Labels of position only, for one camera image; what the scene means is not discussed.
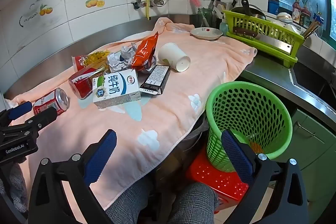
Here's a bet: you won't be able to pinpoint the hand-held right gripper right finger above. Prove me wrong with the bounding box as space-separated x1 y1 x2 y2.
220 129 309 224

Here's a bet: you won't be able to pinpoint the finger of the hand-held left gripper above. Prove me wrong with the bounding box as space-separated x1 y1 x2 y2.
0 101 33 126
10 107 58 135

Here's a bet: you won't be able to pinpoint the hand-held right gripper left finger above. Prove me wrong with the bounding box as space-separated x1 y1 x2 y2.
28 129 117 224

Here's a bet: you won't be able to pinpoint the red soda can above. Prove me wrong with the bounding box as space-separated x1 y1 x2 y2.
33 88 70 115

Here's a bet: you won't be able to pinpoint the green plastic wastebasket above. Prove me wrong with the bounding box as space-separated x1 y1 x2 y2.
205 81 293 172

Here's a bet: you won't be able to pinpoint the yellow clear wrapper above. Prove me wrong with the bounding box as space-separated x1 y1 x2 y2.
88 50 111 68

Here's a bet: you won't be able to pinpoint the white paper cup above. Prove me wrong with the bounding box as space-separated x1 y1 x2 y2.
157 42 191 73

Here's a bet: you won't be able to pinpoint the person's left hand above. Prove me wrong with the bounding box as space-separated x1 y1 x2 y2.
0 158 28 214

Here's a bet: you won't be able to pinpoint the red plastic stool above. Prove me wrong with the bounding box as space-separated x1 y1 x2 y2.
185 148 250 214

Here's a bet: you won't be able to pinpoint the red drink carton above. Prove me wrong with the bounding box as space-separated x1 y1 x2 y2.
68 67 105 100

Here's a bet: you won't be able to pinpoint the red printed snack packet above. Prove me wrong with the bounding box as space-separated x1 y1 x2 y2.
72 55 91 72

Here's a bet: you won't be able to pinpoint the white milk carton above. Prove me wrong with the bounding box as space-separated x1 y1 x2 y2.
92 69 142 109

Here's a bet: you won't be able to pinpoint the green cabinet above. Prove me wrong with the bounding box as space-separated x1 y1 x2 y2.
289 106 336 203

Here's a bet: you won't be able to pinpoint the person's grey plaid trousers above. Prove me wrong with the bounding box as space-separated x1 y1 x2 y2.
105 181 219 224

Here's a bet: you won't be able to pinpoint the pink printed towel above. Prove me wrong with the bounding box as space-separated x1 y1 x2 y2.
5 17 258 211

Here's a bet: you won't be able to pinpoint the crumpled silver wrapper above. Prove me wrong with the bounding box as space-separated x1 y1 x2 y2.
107 43 138 73

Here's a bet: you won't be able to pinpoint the black cardboard box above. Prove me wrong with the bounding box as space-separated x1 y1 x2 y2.
140 64 171 95

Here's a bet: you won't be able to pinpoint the silver metal can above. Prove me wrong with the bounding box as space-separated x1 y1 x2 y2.
142 55 158 73

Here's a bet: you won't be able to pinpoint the steel sink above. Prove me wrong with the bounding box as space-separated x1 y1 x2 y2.
290 43 336 98

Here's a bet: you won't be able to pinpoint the orange snack packet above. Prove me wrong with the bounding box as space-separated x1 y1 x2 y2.
131 32 159 69

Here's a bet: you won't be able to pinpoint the steel cleaver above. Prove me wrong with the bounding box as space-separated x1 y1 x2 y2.
232 27 292 54

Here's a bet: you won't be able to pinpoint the white plate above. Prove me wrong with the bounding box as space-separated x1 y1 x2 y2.
190 27 223 41

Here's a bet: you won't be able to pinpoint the teal soap bottle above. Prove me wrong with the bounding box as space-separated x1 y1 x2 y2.
219 18 231 33

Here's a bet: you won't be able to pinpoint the green dish rack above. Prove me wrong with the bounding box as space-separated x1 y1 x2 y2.
223 10 305 69

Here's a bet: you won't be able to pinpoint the white bowl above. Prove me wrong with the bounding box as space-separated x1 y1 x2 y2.
283 24 300 34

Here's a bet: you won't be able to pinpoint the green glass jar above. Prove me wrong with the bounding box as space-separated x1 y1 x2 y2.
197 7 213 28

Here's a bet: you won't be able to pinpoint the black pan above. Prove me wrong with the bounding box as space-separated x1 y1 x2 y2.
231 0 265 20

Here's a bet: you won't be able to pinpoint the patterned bowl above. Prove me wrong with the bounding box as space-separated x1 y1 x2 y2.
276 12 292 22

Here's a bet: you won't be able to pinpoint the bundle of chopsticks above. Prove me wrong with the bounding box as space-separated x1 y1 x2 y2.
302 17 322 39

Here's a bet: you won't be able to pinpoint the blue container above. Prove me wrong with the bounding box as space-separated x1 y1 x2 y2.
268 0 280 14

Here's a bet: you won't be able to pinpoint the red potted plant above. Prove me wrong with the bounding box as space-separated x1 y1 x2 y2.
292 0 311 28

